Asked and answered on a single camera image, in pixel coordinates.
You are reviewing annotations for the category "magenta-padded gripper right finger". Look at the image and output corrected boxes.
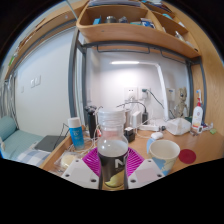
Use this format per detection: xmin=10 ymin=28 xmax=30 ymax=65
xmin=125 ymin=147 xmax=165 ymax=190

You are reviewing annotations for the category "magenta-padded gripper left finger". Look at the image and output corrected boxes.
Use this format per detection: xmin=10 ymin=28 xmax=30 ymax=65
xmin=61 ymin=147 xmax=101 ymax=190

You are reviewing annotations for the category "clear bottle with dark label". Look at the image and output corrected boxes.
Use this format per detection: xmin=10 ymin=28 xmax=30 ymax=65
xmin=95 ymin=107 xmax=130 ymax=192

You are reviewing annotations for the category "wrapped pale bun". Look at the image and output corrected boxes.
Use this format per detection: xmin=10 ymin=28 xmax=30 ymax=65
xmin=59 ymin=152 xmax=80 ymax=170

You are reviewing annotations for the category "white cup with blue print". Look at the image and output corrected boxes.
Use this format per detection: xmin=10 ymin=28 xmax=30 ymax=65
xmin=146 ymin=138 xmax=181 ymax=177

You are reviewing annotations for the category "blue and white tube bottle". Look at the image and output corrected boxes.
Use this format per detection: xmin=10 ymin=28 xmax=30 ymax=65
xmin=67 ymin=116 xmax=86 ymax=151

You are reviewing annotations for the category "small white oval mouse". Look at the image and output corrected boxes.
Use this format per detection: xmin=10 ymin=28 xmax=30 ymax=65
xmin=150 ymin=131 xmax=165 ymax=140

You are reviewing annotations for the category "small black charger cube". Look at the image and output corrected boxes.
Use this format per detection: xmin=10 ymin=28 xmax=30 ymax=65
xmin=123 ymin=126 xmax=136 ymax=143

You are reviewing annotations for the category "dark grey laptop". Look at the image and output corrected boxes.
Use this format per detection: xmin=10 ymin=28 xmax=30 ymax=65
xmin=34 ymin=134 xmax=66 ymax=153

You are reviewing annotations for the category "flat round red coaster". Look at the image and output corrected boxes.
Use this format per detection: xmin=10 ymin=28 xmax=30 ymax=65
xmin=178 ymin=148 xmax=198 ymax=165

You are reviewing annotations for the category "white power strip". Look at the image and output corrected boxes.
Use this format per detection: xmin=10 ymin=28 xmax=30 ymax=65
xmin=138 ymin=123 xmax=161 ymax=132

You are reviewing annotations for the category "black electric shaver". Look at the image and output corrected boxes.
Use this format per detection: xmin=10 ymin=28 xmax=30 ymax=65
xmin=83 ymin=105 xmax=98 ymax=139

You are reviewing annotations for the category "white power adapter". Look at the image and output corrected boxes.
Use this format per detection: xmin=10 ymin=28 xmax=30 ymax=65
xmin=130 ymin=110 xmax=143 ymax=129

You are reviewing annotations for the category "black power adapter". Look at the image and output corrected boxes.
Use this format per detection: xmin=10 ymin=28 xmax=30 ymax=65
xmin=141 ymin=111 xmax=150 ymax=125

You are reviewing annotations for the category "bed with checked blanket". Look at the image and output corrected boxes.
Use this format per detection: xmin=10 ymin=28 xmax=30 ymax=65
xmin=0 ymin=128 xmax=51 ymax=168

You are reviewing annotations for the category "white pump bottle red top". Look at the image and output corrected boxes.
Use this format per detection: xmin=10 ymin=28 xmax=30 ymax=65
xmin=191 ymin=105 xmax=204 ymax=132

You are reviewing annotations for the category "brown tree figurine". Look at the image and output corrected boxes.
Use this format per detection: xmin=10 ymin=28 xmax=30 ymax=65
xmin=174 ymin=87 xmax=190 ymax=118

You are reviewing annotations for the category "teal pillow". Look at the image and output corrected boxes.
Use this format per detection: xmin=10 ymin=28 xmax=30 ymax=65
xmin=0 ymin=115 xmax=18 ymax=141

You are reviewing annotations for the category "white desk lamp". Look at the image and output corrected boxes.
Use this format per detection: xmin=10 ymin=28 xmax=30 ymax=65
xmin=109 ymin=60 xmax=170 ymax=122

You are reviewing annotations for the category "clear blue pump bottle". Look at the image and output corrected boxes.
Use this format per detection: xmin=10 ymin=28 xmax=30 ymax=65
xmin=195 ymin=88 xmax=204 ymax=108

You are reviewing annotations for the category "grey striped curtain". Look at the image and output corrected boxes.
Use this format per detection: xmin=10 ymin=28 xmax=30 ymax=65
xmin=0 ymin=76 xmax=18 ymax=118

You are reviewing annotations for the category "wooden shelf unit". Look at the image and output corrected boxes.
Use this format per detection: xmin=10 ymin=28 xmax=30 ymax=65
xmin=4 ymin=0 xmax=203 ymax=81

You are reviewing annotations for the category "white wall socket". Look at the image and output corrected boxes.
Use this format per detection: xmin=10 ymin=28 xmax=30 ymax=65
xmin=123 ymin=86 xmax=151 ymax=101

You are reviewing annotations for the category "white wall switch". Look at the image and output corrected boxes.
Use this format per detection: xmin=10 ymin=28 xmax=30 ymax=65
xmin=29 ymin=74 xmax=43 ymax=88

